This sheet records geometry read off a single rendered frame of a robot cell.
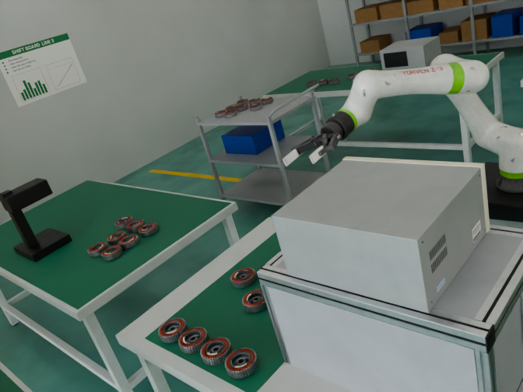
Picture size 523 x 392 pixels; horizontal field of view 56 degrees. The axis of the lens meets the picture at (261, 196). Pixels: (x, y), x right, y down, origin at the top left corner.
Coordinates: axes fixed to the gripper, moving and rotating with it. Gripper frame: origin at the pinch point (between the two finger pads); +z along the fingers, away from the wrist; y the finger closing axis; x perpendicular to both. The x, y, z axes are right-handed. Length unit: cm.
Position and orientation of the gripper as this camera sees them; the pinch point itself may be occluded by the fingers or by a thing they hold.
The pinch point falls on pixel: (299, 159)
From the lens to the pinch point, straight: 167.5
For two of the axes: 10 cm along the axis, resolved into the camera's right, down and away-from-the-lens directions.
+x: -4.5, -8.3, -3.3
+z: -6.6, 5.6, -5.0
